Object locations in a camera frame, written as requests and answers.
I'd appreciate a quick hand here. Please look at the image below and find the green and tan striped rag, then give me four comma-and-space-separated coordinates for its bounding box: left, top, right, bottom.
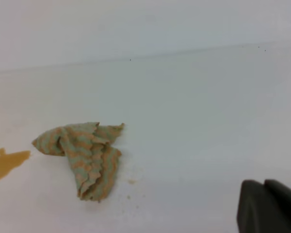
32, 122, 125, 201

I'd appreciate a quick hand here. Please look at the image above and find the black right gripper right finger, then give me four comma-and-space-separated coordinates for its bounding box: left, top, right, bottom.
264, 180, 291, 222

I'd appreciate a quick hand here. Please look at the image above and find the brown coffee stain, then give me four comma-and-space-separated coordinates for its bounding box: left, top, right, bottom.
0, 148, 31, 180

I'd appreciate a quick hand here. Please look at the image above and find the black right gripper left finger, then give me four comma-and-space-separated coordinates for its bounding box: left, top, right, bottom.
237, 180, 291, 233

